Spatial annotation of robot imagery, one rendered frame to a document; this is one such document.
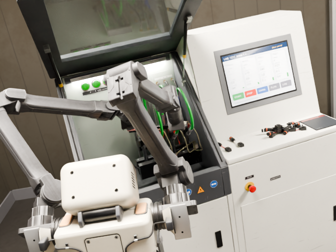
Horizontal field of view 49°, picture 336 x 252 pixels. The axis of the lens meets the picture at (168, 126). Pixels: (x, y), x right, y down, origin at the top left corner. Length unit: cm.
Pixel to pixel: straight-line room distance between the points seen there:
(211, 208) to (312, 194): 60
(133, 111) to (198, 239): 111
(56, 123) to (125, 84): 279
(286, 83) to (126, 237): 143
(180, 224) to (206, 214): 81
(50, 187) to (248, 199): 109
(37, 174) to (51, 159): 264
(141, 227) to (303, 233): 141
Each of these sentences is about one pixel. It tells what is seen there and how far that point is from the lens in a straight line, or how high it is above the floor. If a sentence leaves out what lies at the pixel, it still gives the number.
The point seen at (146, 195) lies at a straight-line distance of 177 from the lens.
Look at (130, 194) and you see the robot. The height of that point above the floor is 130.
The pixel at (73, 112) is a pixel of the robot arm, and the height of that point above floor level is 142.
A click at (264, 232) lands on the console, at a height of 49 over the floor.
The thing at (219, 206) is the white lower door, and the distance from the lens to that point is 194.
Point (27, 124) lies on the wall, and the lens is 385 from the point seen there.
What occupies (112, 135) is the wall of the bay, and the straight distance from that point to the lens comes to 220.
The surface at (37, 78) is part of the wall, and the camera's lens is 368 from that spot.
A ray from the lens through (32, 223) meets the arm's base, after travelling 125.
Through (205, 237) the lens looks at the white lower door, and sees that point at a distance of 201.
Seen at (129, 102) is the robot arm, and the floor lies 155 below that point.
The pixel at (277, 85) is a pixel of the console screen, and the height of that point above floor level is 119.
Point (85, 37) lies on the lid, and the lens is 177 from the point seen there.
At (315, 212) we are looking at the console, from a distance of 229.
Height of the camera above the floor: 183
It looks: 21 degrees down
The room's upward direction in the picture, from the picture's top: 11 degrees counter-clockwise
